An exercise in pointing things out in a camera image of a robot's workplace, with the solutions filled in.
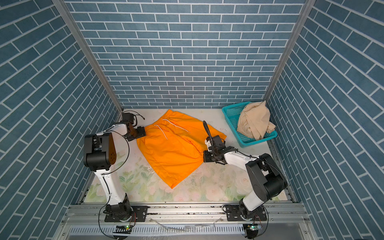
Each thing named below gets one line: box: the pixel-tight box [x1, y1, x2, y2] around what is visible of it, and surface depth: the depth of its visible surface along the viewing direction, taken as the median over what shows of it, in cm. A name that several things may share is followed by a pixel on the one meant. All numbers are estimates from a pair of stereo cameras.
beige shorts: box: [237, 100, 276, 141], surface depth 100 cm
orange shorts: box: [136, 109, 227, 189], surface depth 98 cm
